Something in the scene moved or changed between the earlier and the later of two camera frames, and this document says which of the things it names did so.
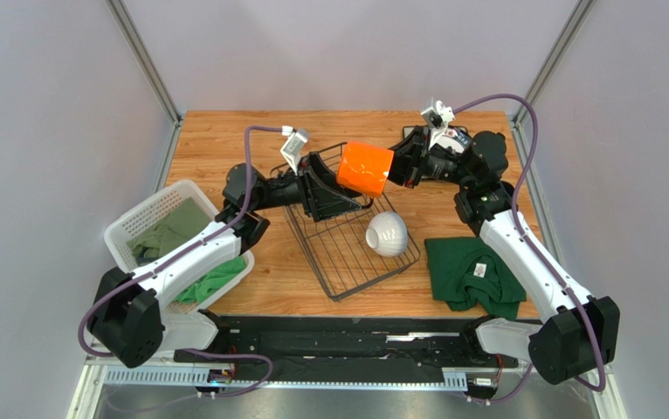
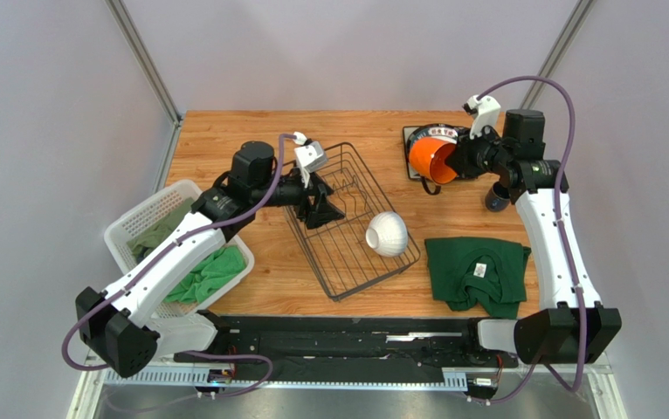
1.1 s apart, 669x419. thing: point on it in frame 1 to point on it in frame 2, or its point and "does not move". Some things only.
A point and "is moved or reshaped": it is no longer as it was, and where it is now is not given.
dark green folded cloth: [464, 273] does not move
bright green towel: [213, 281] does not move
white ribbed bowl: [387, 233] does not move
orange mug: [363, 168] is moved or reshaped
